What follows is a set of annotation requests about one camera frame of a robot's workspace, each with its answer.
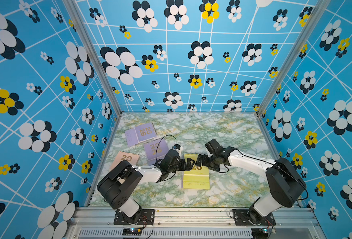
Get aluminium corner post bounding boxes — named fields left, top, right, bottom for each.
left=63, top=0, right=122, bottom=119
left=257, top=0, right=331, bottom=118

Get green circuit board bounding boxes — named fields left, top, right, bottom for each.
left=123, top=228, right=142, bottom=236
left=252, top=227, right=276, bottom=239

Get pink calendar left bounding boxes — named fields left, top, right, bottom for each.
left=109, top=151, right=140, bottom=170

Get purple calendar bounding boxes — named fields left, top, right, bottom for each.
left=144, top=138, right=169, bottom=165
left=125, top=122, right=157, bottom=147

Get black left camera cable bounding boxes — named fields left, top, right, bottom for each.
left=153, top=134, right=178, bottom=159

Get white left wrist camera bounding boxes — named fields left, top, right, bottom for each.
left=172, top=144, right=183, bottom=155

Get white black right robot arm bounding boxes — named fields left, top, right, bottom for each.
left=196, top=139, right=306, bottom=225

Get aluminium front rail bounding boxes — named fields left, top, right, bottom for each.
left=66, top=207, right=326, bottom=239

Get green calendar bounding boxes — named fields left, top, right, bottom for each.
left=182, top=165, right=210, bottom=190

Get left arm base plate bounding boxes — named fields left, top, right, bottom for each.
left=113, top=208, right=155, bottom=226

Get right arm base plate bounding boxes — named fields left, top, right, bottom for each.
left=229, top=209, right=276, bottom=227

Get aluminium corner post right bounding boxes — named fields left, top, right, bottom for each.
left=257, top=0, right=331, bottom=118

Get left green circuit board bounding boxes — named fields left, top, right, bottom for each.
left=123, top=228, right=142, bottom=236

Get aluminium corner post left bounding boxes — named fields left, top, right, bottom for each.
left=63, top=0, right=122, bottom=119

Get right green circuit board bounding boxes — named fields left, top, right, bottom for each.
left=252, top=227, right=276, bottom=239

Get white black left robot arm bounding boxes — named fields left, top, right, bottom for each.
left=97, top=149, right=195, bottom=224

